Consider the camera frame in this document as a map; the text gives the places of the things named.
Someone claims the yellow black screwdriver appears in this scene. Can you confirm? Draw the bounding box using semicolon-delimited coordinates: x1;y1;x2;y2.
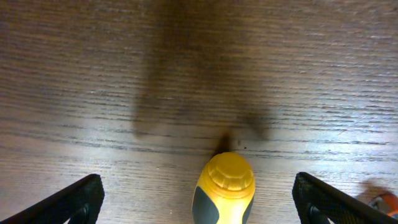
192;152;256;224

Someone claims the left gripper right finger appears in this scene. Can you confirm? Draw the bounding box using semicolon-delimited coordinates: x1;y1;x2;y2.
292;172;397;224

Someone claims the orange socket rail strip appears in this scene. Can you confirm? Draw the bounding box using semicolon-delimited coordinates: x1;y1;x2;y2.
369;192;398;219

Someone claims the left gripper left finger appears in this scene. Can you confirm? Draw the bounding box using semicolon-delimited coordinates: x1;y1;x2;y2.
1;174;104;224

